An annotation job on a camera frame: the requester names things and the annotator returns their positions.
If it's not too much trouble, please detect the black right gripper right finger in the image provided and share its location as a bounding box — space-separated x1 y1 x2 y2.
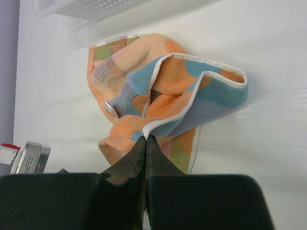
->
145 135 274 230

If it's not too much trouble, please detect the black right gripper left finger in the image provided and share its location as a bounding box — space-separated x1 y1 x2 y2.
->
0 137 146 230

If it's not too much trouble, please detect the orange and blue patterned towel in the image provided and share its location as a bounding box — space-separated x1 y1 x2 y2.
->
87 33 248 174

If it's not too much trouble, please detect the white perforated plastic basket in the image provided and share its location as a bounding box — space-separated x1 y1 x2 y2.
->
34 0 144 21

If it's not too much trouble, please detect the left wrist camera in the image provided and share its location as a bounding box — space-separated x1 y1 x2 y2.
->
0 141 51 177

